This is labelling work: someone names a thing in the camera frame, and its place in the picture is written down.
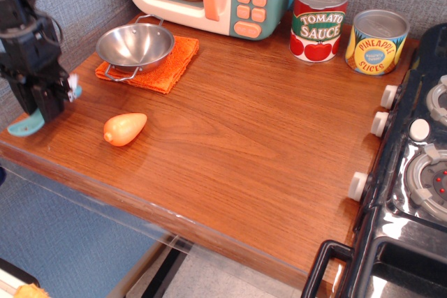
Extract blue brush white bristles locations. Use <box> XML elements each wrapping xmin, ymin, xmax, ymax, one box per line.
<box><xmin>7</xmin><ymin>73</ymin><xmax>82</xmax><ymax>137</ymax></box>

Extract black toy stove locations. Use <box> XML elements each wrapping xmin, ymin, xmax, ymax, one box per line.
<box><xmin>302</xmin><ymin>24</ymin><xmax>446</xmax><ymax>297</ymax></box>

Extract orange fuzzy object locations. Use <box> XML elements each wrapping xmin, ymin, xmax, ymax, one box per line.
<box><xmin>13</xmin><ymin>283</ymin><xmax>50</xmax><ymax>298</ymax></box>

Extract tomato sauce can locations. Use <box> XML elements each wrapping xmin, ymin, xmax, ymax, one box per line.
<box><xmin>289</xmin><ymin>0</ymin><xmax>349</xmax><ymax>63</ymax></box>

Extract orange toy carrot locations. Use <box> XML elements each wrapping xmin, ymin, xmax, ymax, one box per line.
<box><xmin>103</xmin><ymin>113</ymin><xmax>147</xmax><ymax>147</ymax></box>

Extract pineapple slices can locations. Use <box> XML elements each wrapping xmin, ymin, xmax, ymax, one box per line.
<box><xmin>345</xmin><ymin>9</ymin><xmax>410</xmax><ymax>76</ymax></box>

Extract small steel bowl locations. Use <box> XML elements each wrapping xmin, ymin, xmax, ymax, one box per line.
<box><xmin>96</xmin><ymin>14</ymin><xmax>175</xmax><ymax>82</ymax></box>

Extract orange towel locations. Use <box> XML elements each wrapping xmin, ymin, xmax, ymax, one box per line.
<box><xmin>94</xmin><ymin>35</ymin><xmax>200</xmax><ymax>95</ymax></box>

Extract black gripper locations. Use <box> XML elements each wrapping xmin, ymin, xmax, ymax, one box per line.
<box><xmin>1</xmin><ymin>18</ymin><xmax>70</xmax><ymax>123</ymax></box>

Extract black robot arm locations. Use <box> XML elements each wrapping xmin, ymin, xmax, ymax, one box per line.
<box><xmin>1</xmin><ymin>0</ymin><xmax>77</xmax><ymax>123</ymax></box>

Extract clear acrylic table guard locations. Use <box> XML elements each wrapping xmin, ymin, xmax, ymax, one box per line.
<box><xmin>1</xmin><ymin>156</ymin><xmax>302</xmax><ymax>297</ymax></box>

